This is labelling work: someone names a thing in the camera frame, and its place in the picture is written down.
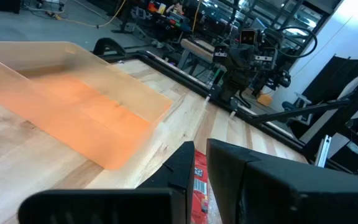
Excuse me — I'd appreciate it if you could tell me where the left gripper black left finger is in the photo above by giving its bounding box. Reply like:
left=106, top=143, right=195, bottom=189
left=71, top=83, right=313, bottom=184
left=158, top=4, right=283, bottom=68
left=17, top=141, right=196, bottom=224

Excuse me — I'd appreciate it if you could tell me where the orange translucent plastic basket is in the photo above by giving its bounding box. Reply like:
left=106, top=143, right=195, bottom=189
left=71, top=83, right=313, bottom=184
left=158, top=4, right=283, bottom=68
left=0, top=40, right=174, bottom=171

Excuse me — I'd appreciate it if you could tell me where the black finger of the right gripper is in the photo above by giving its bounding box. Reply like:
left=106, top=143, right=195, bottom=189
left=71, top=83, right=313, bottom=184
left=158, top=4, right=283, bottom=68
left=212, top=45, right=229, bottom=65
left=254, top=47, right=278, bottom=70

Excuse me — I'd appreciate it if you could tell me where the black curved bracket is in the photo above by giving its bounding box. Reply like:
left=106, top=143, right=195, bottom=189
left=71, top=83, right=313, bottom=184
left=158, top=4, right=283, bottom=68
left=92, top=37, right=127, bottom=57

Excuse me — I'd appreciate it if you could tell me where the black table edge rail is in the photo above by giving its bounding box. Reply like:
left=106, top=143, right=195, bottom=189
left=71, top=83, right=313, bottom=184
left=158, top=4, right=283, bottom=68
left=99, top=51, right=309, bottom=153

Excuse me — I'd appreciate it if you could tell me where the black diagonal frame strut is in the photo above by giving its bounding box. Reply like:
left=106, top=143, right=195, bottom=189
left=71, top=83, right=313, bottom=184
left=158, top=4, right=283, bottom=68
left=249, top=98, right=351, bottom=124

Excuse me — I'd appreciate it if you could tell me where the red popcorn bag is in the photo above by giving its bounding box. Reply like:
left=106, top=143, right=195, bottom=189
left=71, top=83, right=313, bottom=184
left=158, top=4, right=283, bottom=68
left=190, top=149, right=223, bottom=224

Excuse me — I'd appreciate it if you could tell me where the wooden bench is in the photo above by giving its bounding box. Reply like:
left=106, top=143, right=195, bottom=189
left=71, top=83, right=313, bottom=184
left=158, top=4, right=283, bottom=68
left=180, top=38, right=218, bottom=63

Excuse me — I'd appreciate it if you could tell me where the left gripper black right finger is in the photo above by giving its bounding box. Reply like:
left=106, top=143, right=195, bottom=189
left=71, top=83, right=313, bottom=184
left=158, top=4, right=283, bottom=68
left=206, top=138, right=358, bottom=224

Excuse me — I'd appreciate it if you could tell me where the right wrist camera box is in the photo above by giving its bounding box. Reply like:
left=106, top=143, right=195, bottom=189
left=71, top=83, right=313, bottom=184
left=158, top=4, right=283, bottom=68
left=239, top=29, right=257, bottom=46

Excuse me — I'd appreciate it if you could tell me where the black rig frame post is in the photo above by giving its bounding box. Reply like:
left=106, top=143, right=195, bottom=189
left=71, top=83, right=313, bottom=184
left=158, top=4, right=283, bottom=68
left=303, top=73, right=358, bottom=153

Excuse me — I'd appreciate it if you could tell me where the cluttered workbench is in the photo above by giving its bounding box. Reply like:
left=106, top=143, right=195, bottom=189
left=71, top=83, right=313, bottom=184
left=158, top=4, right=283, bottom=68
left=129, top=0, right=198, bottom=35

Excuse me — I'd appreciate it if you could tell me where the black hanging cloth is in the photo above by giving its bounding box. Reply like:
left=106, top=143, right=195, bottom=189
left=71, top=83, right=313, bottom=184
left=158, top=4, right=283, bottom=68
left=301, top=55, right=358, bottom=103

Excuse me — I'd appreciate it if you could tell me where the small yellow box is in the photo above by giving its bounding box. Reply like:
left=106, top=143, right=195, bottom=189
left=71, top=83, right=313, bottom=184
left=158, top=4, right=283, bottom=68
left=256, top=93, right=273, bottom=107

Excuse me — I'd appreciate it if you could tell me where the aluminium profile bracket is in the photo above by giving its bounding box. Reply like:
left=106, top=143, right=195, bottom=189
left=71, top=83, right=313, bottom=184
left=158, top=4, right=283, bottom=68
left=314, top=134, right=333, bottom=168

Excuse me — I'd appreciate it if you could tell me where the yellow floor cable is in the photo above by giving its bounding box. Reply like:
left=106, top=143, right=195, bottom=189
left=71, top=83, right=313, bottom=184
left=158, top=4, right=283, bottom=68
left=54, top=0, right=127, bottom=28

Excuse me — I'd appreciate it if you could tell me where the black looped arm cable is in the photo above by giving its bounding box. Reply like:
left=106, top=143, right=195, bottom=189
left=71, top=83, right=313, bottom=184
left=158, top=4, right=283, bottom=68
left=272, top=26, right=318, bottom=59

